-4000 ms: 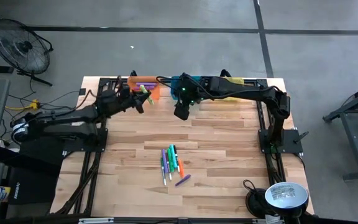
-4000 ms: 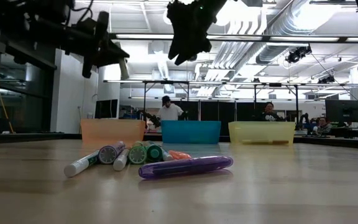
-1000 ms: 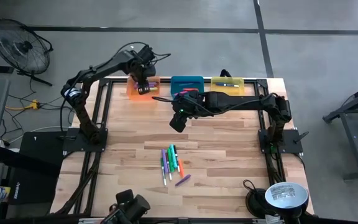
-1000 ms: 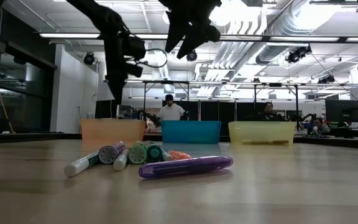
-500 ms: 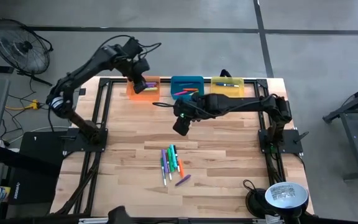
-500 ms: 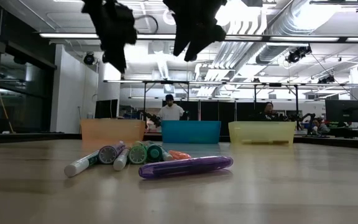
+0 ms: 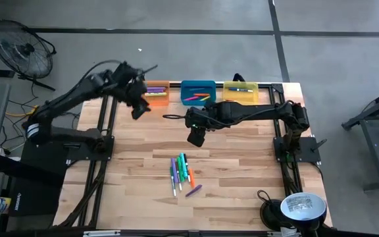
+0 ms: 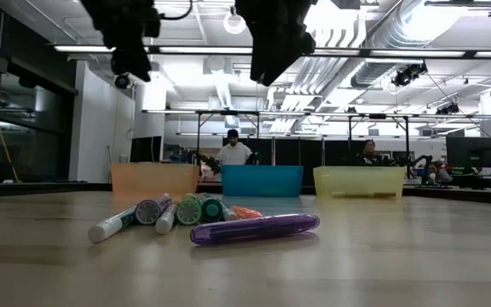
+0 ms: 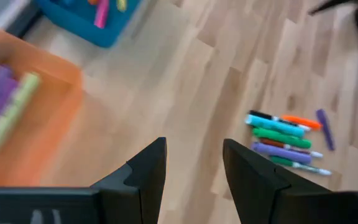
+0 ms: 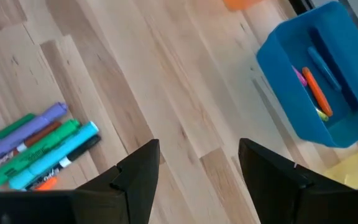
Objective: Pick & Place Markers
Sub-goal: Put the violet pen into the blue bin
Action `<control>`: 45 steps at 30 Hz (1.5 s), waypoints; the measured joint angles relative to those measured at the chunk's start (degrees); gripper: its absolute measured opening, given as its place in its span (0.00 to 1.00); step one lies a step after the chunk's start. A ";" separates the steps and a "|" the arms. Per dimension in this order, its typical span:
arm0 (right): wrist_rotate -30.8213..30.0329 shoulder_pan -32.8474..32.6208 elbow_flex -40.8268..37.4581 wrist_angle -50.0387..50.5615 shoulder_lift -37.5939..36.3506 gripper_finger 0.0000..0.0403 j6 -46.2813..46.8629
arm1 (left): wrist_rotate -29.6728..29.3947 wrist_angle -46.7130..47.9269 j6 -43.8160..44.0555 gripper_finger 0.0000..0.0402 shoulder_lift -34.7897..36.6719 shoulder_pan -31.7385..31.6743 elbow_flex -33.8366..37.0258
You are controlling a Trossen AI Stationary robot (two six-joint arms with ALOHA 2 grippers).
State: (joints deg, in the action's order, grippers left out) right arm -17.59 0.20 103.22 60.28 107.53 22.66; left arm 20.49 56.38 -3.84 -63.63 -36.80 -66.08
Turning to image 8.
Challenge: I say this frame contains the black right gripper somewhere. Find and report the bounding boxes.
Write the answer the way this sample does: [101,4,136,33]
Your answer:
[234,0,317,88]

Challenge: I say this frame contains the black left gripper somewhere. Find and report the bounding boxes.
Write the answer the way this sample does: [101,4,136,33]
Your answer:
[78,0,162,83]

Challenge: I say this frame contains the lavender thick marker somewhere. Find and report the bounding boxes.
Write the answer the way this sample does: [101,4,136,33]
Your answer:
[134,192,174,227]

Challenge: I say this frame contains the orange highlighter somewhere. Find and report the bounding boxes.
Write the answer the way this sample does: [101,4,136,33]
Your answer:
[230,205,264,221]

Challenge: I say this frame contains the black Expo marker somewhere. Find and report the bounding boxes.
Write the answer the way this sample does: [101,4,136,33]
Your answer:
[221,200,240,222]

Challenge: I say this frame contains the teal highlighter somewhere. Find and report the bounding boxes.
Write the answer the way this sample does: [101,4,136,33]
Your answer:
[197,192,225,223]

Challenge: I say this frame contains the green thick marker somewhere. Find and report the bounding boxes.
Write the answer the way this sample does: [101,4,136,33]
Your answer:
[175,193,205,227]

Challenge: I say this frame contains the brown thin marker white cap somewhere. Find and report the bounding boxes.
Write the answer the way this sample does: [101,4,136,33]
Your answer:
[154,201,180,235]

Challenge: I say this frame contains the green thin marker white barrel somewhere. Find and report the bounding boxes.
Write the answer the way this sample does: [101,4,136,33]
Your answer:
[87,205,138,245]

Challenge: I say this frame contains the purple translucent highlighter pen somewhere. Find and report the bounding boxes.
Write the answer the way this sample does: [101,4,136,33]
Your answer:
[189,212,321,246]

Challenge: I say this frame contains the round black speaker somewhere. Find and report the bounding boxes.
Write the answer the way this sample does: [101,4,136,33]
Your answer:
[113,72,131,90]

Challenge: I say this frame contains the long ceiling light bar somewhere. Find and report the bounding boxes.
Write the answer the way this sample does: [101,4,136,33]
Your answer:
[53,43,491,60]

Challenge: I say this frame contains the black monitor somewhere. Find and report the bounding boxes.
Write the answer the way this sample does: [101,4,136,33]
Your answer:
[130,135,164,164]
[445,136,491,169]

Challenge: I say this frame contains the person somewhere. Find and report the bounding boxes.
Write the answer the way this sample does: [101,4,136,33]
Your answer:
[426,164,453,184]
[351,139,385,167]
[214,128,255,166]

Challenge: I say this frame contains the blue plastic bin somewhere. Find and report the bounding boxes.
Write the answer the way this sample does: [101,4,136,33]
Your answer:
[220,165,304,198]

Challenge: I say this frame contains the orange translucent plastic bin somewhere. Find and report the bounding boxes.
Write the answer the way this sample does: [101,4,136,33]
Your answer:
[109,161,201,198]

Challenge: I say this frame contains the black track spotlights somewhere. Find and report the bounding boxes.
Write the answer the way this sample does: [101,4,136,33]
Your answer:
[390,62,429,88]

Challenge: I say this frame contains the yellow translucent plastic bin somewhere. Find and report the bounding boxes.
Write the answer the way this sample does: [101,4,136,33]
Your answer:
[312,165,407,201]

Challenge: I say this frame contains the white ring lamp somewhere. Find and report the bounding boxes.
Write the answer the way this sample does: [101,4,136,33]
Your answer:
[222,7,247,36]

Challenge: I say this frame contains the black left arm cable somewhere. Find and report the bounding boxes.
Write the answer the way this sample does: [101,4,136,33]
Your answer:
[159,0,194,21]

